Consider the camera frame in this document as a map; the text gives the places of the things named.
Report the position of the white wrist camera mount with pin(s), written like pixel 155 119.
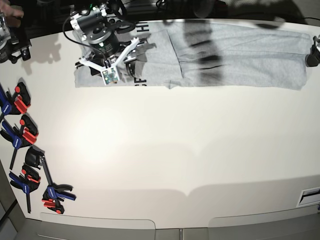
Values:
pixel 95 70

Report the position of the handheld teleoperation device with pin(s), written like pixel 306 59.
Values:
pixel 14 42

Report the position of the blue red bar clamp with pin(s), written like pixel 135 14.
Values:
pixel 25 136
pixel 28 181
pixel 15 104
pixel 54 193

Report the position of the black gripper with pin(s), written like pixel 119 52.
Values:
pixel 105 47
pixel 313 58

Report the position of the person's hand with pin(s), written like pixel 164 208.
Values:
pixel 10 11

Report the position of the white label plate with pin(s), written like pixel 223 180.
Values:
pixel 309 197

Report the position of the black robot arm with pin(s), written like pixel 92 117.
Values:
pixel 97 27

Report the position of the grey T-shirt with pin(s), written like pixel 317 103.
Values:
pixel 200 53

